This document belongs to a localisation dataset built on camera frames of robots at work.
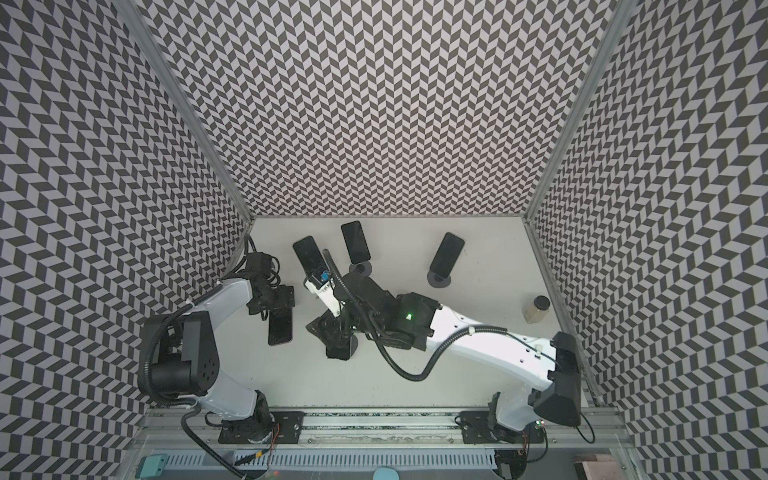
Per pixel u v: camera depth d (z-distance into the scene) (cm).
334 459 69
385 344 46
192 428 64
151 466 66
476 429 74
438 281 99
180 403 46
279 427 71
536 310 87
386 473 67
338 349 82
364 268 99
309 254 97
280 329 89
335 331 54
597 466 65
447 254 92
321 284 53
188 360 44
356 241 99
